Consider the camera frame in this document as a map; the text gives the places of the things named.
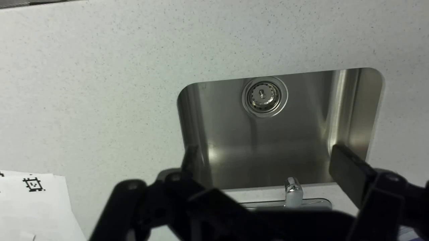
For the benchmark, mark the round metal sink drain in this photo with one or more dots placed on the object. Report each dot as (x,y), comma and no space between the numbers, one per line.
(264,97)

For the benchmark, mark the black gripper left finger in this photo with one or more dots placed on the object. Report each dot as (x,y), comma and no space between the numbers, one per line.
(175,200)

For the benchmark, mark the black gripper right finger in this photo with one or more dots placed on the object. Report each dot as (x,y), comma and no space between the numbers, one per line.
(386,201)

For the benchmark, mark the chrome faucet spout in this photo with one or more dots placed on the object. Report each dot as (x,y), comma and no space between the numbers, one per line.
(294,193)

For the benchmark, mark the white paper with marker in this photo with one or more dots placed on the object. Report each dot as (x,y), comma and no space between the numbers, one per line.
(35,207)

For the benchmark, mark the stainless steel sink basin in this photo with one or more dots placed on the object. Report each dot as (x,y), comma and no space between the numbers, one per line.
(230,149)

